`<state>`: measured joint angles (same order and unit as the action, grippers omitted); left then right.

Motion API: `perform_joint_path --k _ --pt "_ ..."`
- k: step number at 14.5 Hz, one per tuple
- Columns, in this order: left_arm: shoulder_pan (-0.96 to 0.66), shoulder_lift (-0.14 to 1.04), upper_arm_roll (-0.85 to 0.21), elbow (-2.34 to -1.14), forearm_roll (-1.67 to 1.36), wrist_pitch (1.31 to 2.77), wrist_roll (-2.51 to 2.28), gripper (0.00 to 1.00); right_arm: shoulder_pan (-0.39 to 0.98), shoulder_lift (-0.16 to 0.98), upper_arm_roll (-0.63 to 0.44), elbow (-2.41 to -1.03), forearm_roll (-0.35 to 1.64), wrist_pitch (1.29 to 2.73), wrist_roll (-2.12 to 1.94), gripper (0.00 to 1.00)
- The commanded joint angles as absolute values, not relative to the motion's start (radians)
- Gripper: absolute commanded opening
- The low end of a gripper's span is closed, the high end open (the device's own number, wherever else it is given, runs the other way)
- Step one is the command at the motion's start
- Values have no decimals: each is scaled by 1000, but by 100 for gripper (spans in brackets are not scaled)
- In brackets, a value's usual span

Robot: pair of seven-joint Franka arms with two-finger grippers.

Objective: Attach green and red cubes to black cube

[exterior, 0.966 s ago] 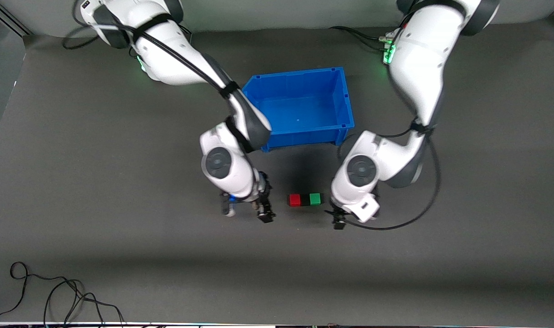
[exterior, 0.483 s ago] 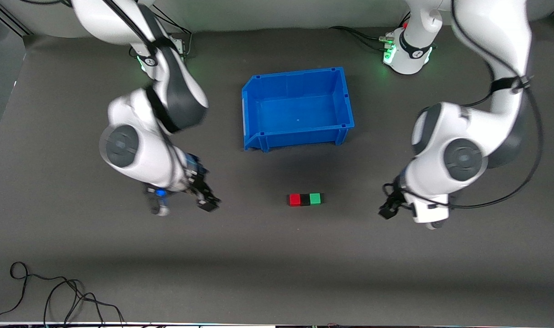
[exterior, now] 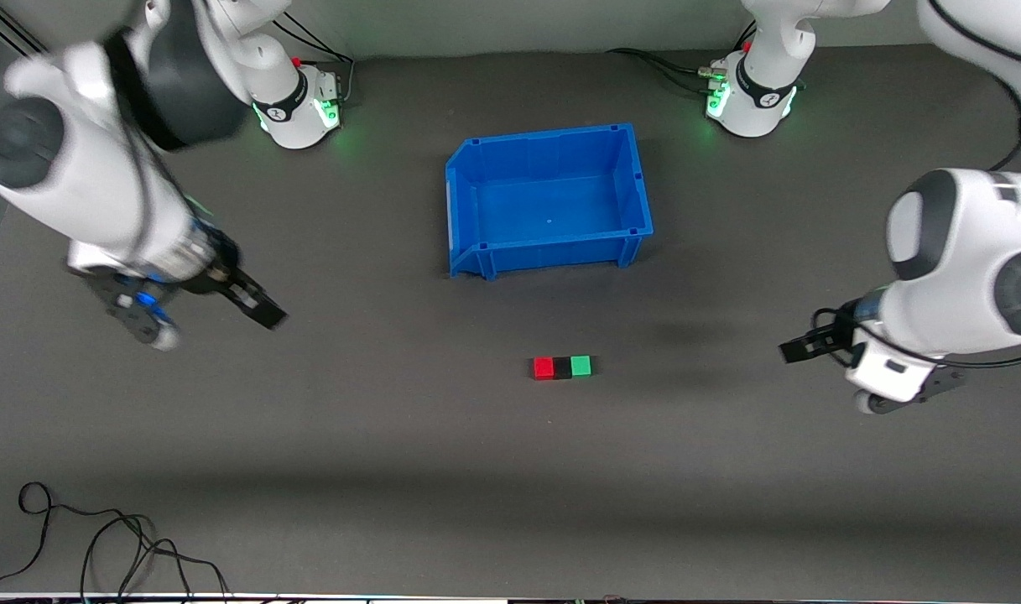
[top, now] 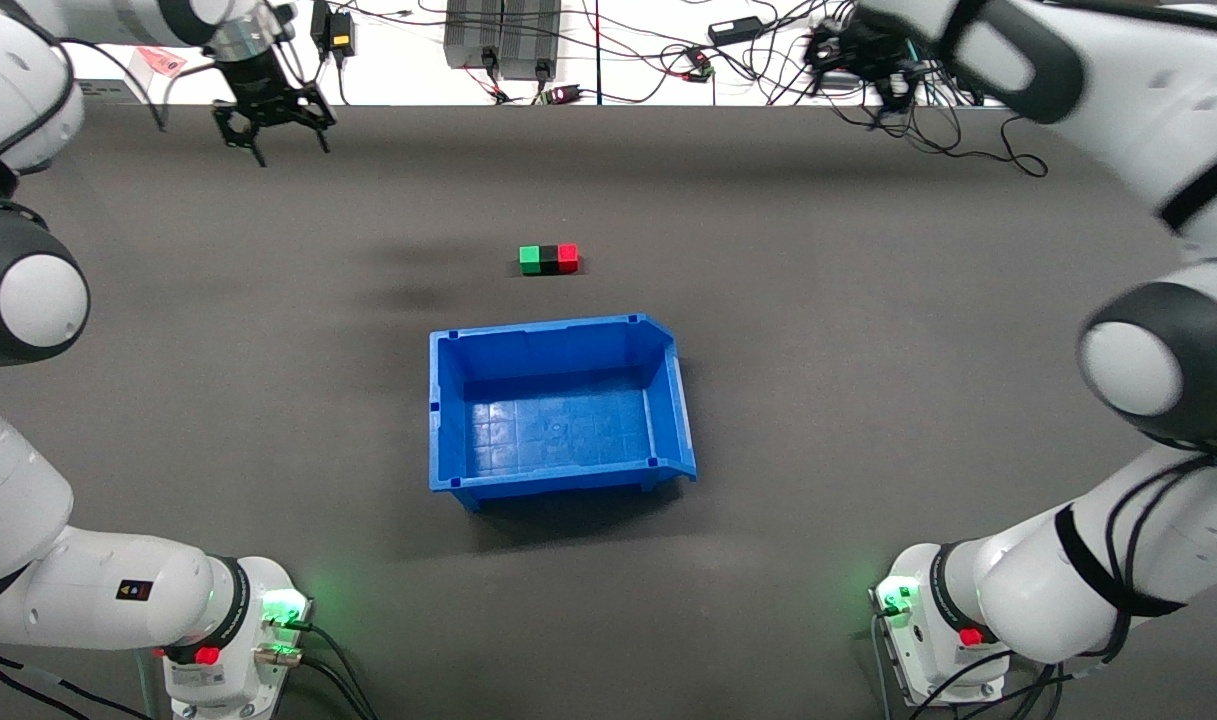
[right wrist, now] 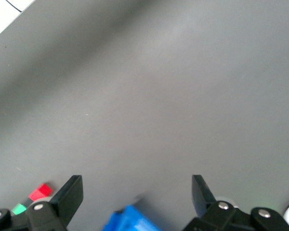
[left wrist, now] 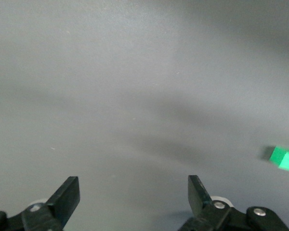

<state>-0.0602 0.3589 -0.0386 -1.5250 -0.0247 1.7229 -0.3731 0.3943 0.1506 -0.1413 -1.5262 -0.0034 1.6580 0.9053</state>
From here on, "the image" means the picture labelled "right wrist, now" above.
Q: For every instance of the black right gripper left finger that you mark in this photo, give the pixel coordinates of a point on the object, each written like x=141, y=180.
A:
x=62, y=204

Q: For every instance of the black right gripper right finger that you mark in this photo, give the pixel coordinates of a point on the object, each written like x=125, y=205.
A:
x=204, y=207

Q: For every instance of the small red cube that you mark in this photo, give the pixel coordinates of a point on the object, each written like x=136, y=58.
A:
x=41, y=191

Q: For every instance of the small green cube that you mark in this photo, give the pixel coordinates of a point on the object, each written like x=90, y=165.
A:
x=18, y=209

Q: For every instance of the blue plastic storage bin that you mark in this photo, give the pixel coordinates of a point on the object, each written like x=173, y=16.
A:
x=132, y=220

